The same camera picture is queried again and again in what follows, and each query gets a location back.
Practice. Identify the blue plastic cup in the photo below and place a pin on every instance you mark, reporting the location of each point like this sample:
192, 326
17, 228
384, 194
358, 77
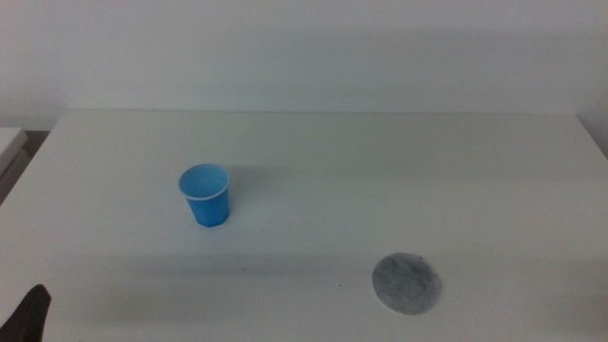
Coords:
208, 211

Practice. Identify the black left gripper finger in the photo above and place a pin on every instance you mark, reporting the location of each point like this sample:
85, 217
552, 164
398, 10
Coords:
26, 318

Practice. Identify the round grey cup mat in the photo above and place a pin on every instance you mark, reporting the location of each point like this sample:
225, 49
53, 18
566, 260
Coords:
406, 284

